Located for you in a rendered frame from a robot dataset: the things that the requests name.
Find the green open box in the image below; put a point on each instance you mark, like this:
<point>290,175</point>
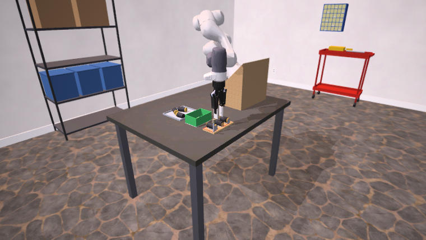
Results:
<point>198,117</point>

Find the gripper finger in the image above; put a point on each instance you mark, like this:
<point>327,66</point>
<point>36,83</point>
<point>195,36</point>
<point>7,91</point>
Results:
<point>222,100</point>
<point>214,103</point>

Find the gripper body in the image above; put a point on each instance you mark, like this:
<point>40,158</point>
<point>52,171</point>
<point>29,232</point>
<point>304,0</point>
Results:
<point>218,86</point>

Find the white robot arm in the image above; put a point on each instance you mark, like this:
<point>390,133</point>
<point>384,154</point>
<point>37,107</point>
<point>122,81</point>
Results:
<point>222,65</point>

